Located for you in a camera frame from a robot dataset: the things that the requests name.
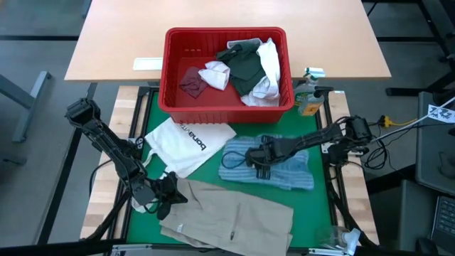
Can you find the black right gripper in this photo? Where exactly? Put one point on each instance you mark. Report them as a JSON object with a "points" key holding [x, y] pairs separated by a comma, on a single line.
{"points": [[273, 151]]}

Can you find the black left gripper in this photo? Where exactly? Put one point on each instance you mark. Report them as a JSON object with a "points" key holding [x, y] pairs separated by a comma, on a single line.
{"points": [[165, 192]]}

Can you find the blue white striped towel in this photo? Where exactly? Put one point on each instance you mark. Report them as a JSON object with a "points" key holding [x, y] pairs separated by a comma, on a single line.
{"points": [[295, 174]]}

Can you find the beige trousers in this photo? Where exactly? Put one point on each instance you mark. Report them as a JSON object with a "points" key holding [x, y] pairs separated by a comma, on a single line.
{"points": [[220, 217]]}

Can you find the white printed tote bag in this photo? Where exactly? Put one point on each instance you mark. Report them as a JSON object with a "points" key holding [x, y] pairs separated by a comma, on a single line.
{"points": [[177, 142]]}

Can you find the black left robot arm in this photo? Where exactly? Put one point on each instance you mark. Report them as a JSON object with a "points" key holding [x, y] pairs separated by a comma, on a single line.
{"points": [[106, 140]]}

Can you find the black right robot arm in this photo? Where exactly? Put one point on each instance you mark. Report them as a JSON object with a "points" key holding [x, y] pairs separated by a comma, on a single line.
{"points": [[313, 137]]}

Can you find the red plastic laundry bin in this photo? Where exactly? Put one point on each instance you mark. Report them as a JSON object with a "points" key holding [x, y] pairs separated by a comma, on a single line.
{"points": [[199, 113]]}

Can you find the green work mat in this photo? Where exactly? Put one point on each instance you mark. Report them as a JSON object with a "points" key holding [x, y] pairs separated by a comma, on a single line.
{"points": [[313, 213]]}

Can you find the dark green garment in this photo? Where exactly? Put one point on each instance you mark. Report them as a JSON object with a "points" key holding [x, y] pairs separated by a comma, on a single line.
{"points": [[245, 69]]}

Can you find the small white cloth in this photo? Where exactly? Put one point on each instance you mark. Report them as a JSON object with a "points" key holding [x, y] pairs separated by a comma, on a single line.
{"points": [[215, 74]]}

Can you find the white garment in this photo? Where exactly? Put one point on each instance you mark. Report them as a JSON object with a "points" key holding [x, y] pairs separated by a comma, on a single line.
{"points": [[270, 64]]}

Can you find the maroon cloth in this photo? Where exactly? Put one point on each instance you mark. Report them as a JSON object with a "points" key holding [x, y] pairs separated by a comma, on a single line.
{"points": [[193, 83]]}

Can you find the clear plastic spray bottle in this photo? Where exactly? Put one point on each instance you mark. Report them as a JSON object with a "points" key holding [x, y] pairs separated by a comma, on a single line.
{"points": [[337, 238]]}

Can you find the light wooden table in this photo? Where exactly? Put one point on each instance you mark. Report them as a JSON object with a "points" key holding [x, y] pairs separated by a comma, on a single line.
{"points": [[320, 35]]}

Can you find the white paper label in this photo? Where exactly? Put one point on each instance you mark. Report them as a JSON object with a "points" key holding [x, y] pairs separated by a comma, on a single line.
{"points": [[147, 64]]}

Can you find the grey side desk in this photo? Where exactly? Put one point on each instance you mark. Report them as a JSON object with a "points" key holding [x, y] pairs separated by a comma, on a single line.
{"points": [[432, 160]]}

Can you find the grey metal desk leg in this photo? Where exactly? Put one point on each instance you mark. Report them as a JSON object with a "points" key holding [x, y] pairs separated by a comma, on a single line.
{"points": [[26, 101]]}

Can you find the white patterned paper flag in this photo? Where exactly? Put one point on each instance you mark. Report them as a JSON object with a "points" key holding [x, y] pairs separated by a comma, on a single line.
{"points": [[440, 114]]}

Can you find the black keyboard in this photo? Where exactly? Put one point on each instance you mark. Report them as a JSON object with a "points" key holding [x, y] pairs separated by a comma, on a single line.
{"points": [[446, 220]]}

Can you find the silver frame bracket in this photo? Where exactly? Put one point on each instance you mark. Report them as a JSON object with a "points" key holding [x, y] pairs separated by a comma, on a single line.
{"points": [[132, 247], [327, 251]]}

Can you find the black aluminium frame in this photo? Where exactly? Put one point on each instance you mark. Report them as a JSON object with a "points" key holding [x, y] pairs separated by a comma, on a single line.
{"points": [[333, 199]]}

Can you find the black desk frame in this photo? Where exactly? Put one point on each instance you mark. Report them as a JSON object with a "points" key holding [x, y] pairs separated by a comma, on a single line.
{"points": [[405, 91]]}

